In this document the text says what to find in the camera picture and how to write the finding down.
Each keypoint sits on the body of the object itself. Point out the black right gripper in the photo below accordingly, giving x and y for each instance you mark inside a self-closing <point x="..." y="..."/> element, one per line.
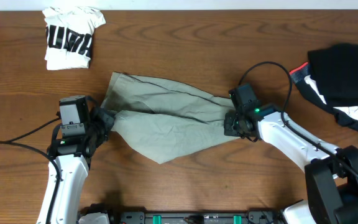
<point x="229" y="129"/>

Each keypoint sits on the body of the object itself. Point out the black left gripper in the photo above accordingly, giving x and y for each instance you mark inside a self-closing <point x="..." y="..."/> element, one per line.
<point x="103" y="121"/>

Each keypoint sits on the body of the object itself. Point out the olive green shorts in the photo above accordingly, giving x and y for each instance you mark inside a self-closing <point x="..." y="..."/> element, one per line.
<point x="163" y="119"/>

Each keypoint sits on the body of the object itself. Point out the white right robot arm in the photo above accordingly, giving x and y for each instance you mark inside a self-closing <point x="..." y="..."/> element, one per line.
<point x="331" y="172"/>

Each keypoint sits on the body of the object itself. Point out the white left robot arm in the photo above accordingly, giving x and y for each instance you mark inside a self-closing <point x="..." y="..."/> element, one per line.
<point x="72" y="147"/>

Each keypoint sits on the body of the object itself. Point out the folded white Puma t-shirt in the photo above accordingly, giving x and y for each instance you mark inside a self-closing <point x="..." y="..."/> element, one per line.
<point x="69" y="36"/>

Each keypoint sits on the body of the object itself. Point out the black garment pile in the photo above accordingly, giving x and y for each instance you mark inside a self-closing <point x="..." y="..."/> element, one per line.
<point x="329" y="80"/>

